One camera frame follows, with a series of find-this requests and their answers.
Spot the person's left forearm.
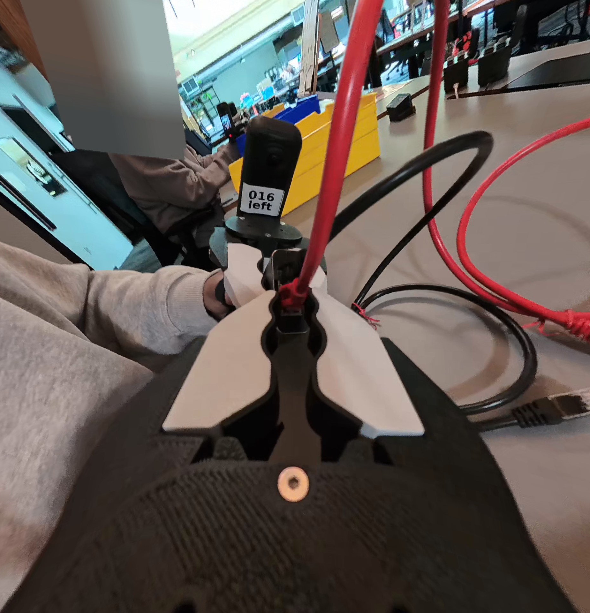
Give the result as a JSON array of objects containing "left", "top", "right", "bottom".
[{"left": 79, "top": 265, "right": 218, "bottom": 356}]

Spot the person's left hand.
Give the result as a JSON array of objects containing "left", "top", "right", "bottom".
[{"left": 203, "top": 270, "right": 236, "bottom": 322}]

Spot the black desk mat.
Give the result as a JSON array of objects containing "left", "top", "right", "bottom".
[{"left": 506, "top": 48, "right": 590, "bottom": 92}]

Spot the black ethernet cable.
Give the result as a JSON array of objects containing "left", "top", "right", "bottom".
[{"left": 324, "top": 130, "right": 590, "bottom": 429}]

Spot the black charging block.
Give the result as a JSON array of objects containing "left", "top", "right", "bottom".
[
  {"left": 443, "top": 54, "right": 469, "bottom": 95},
  {"left": 477, "top": 44, "right": 512, "bottom": 88}
]

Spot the small black box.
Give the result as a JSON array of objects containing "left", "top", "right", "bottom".
[{"left": 386, "top": 93, "right": 417, "bottom": 122}]

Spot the red cable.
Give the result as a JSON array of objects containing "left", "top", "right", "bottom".
[{"left": 280, "top": 0, "right": 590, "bottom": 350}]

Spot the tall cardboard sheet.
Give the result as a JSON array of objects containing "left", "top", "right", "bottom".
[{"left": 297, "top": 0, "right": 321, "bottom": 96}]

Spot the grey desk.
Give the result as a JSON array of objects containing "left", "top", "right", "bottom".
[{"left": 218, "top": 38, "right": 590, "bottom": 613}]

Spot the black ethernet adapter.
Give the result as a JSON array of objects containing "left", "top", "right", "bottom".
[{"left": 270, "top": 248, "right": 310, "bottom": 337}]

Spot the black office chair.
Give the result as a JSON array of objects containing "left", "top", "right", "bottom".
[{"left": 51, "top": 151, "right": 214, "bottom": 269}]

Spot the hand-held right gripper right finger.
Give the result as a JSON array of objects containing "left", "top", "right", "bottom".
[{"left": 315, "top": 290, "right": 426, "bottom": 463}]

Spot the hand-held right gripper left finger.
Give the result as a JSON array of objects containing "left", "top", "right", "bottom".
[{"left": 162, "top": 289, "right": 279, "bottom": 460}]

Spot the blue plastic bin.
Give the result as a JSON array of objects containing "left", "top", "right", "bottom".
[{"left": 275, "top": 94, "right": 322, "bottom": 126}]

